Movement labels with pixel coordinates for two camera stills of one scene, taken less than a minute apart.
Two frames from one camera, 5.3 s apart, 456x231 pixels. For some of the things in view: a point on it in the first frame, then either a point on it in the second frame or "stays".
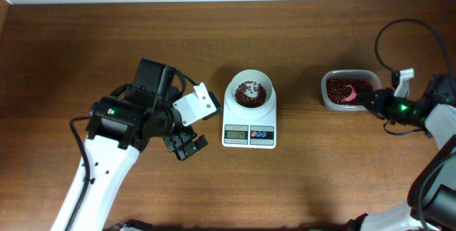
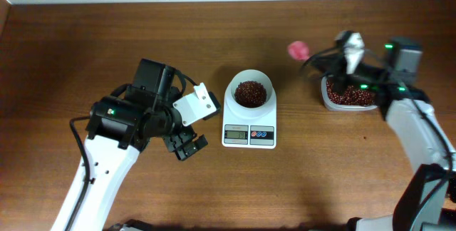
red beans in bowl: (250, 94) stays
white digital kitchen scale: (240, 132) stays
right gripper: (381, 102) to (339, 68)
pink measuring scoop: (352, 96) to (298, 50)
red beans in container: (337, 90) stays
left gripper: (185, 135) stays
